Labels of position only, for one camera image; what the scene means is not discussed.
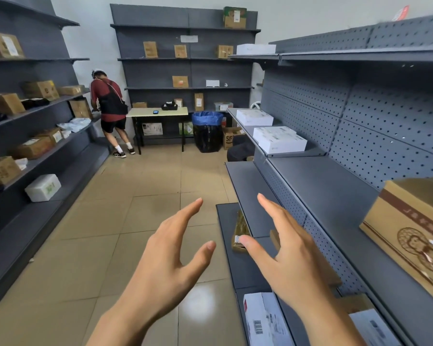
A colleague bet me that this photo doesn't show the person's left hand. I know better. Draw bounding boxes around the person's left hand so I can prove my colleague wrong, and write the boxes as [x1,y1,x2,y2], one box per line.
[110,197,217,325]

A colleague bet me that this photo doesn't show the person's right hand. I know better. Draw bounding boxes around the person's right hand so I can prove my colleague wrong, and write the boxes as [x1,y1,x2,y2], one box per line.
[239,193,343,317]

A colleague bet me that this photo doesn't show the brown box red label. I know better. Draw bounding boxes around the brown box red label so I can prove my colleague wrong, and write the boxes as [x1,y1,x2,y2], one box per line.
[269,229,344,287]

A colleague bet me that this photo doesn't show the white box barcode label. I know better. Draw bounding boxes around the white box barcode label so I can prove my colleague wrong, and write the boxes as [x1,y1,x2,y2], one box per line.
[242,292,296,346]

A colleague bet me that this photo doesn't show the small gold packet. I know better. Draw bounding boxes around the small gold packet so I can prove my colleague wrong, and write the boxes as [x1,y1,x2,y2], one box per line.
[231,210,253,253]

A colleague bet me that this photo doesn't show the brown box red striped sticker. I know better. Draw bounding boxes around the brown box red striped sticker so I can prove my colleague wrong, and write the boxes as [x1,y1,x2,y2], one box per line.
[337,293,405,346]

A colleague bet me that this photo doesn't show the large printed cardboard box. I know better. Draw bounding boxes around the large printed cardboard box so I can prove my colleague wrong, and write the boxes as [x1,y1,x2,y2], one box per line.
[359,176,433,310]

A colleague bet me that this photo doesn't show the small white labelled box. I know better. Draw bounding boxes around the small white labelled box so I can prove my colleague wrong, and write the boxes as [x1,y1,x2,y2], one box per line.
[259,133,308,154]
[252,126,297,143]

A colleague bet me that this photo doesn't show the large white box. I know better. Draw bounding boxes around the large white box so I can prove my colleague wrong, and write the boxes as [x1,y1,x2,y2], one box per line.
[235,109,274,127]

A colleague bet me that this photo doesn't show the plain white box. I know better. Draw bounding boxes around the plain white box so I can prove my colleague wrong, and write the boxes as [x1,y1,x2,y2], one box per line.
[236,44,277,56]

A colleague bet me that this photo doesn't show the person's left forearm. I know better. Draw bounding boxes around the person's left forearm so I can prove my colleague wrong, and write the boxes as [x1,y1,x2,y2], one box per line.
[86,306,156,346]

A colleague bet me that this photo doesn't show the person's right forearm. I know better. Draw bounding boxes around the person's right forearm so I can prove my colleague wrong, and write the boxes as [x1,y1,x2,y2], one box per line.
[299,300,367,346]

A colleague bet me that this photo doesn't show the white foam box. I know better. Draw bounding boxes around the white foam box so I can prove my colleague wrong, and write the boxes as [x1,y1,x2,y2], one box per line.
[24,173,62,203]

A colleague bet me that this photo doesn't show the open cardboard carton black logo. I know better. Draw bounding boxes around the open cardboard carton black logo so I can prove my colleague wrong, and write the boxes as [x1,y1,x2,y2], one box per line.
[222,126,246,151]

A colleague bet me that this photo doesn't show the pale green table black legs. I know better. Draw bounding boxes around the pale green table black legs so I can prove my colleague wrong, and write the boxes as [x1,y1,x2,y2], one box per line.
[126,107,189,155]

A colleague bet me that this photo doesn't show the blue bin liner bag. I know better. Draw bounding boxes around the blue bin liner bag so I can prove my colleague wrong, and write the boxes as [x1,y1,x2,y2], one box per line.
[191,111,224,126]

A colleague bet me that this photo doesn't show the pile of white plastic bags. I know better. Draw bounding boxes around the pile of white plastic bags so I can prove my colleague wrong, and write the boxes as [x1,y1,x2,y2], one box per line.
[56,117,92,133]

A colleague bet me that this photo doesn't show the black chest bag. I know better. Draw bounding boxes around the black chest bag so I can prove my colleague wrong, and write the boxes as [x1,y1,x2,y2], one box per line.
[97,79,129,116]

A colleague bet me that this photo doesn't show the group of brown cartons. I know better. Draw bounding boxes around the group of brown cartons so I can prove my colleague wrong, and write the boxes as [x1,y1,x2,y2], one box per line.
[0,31,93,185]

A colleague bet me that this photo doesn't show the dark storage rack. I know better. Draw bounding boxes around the dark storage rack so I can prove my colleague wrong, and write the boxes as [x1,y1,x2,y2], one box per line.
[110,4,262,147]

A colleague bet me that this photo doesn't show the green topped brown carton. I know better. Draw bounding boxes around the green topped brown carton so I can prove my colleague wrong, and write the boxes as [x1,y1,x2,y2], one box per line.
[223,6,247,29]

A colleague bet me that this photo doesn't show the red white printed packet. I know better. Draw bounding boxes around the red white printed packet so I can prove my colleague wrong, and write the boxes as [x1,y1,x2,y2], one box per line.
[392,5,411,22]

